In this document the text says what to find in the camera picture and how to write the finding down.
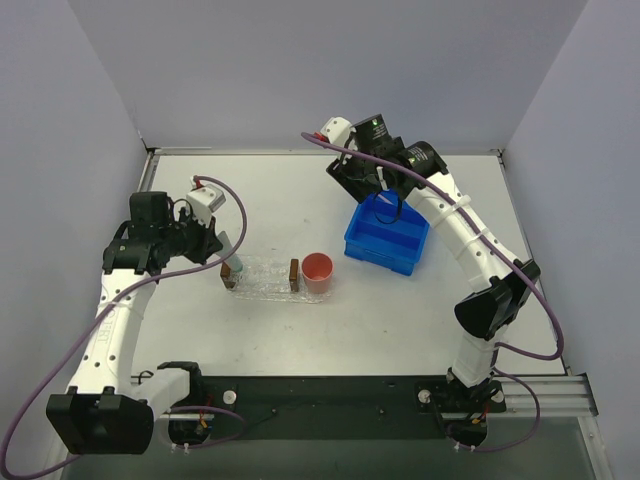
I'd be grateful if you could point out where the aluminium frame rail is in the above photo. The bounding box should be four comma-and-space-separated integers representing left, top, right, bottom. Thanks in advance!
499, 374, 599, 418

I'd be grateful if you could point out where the clear acrylic toothbrush holder rack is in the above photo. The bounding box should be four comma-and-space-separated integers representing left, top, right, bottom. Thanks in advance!
219, 257, 300, 295

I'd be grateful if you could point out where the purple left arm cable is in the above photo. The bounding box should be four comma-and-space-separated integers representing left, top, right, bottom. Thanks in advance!
0, 174, 249, 476

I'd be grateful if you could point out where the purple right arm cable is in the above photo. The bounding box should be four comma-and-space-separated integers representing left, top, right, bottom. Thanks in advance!
299, 130, 566, 454

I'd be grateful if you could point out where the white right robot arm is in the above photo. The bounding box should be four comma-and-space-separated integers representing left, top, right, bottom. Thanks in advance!
317, 115, 540, 389

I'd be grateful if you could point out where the clear textured glass tray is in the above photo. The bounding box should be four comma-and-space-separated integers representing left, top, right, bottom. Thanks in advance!
227, 255, 333, 304

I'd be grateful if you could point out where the blue plastic compartment bin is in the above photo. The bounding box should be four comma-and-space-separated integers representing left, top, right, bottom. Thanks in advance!
344, 191, 430, 276

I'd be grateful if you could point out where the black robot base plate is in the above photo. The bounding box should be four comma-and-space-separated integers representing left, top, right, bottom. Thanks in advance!
158, 375, 506, 447

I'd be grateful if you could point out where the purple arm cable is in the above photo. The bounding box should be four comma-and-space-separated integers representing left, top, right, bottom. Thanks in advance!
0, 174, 249, 476
299, 130, 566, 454

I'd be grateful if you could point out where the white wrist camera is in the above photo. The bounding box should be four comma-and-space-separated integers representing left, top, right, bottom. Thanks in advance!
186, 177, 226, 228
314, 117, 354, 148

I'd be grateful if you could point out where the pink plastic cup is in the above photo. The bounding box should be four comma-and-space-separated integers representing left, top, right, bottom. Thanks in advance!
301, 252, 334, 294

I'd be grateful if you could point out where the white toothpaste tube green cap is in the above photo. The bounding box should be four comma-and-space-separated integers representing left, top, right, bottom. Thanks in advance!
216, 231, 243, 273

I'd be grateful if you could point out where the pink toothbrush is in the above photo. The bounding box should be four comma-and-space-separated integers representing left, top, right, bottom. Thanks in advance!
376, 195, 394, 204

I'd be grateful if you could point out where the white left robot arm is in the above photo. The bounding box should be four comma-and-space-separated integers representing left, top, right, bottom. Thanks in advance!
46, 186, 225, 455

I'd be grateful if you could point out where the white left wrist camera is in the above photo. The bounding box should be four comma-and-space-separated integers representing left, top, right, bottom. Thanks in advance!
186, 177, 226, 228

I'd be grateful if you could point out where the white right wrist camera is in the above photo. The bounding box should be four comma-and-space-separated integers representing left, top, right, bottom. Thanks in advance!
314, 117, 354, 148

